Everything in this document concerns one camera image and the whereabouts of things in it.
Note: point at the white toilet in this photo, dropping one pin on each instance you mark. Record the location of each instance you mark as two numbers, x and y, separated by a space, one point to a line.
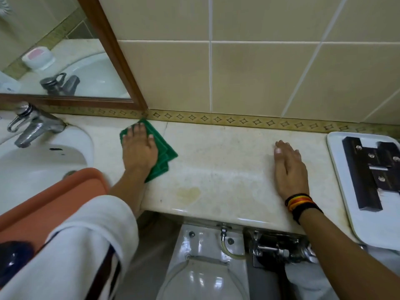
203 271

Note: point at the chrome sink faucet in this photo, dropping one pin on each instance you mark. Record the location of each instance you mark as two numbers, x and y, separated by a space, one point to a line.
34 124

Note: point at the person's left hand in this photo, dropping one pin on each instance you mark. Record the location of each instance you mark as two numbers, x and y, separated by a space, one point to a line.
139 151

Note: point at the person's right hand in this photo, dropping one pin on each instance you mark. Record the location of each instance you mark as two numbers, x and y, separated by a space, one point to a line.
290 173

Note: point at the person's left thumb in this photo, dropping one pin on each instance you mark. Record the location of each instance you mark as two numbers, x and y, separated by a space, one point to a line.
152 141

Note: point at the dark blue glossy object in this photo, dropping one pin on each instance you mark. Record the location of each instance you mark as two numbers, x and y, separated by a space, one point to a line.
14 259

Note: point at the person's right forearm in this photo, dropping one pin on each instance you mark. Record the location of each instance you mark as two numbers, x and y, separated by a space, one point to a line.
343 256

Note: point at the chrome wall fixture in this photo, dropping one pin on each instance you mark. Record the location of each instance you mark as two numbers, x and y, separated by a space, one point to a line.
278 246

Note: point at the striped multicoloured wristband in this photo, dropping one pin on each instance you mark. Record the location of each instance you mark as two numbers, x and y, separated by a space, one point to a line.
298 200

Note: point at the black box with gold emblem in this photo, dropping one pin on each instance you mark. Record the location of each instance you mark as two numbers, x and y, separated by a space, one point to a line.
386 179
389 154

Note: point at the white ceramic sink basin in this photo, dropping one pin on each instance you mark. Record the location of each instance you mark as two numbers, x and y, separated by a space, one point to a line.
37 162

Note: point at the white rectangular tray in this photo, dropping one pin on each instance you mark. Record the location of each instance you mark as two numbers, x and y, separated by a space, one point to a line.
368 221

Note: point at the person's left forearm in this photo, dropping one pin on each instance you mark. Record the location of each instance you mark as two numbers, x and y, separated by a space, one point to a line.
129 187

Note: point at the orange plastic tray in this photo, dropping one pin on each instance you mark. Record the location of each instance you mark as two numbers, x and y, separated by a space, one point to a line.
53 206

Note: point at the wooden framed mirror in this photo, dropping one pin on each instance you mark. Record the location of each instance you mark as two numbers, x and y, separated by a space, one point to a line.
62 53

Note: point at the green cleaning cloth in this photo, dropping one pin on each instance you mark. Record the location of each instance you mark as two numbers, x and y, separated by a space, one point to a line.
164 153

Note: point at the white striped garment sleeve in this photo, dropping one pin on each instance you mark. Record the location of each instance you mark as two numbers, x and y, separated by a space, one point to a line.
78 253

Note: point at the person's right thumb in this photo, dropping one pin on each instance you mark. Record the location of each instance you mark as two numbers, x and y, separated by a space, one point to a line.
277 154

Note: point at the black wristband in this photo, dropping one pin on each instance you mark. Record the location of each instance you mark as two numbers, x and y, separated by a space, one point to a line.
304 210

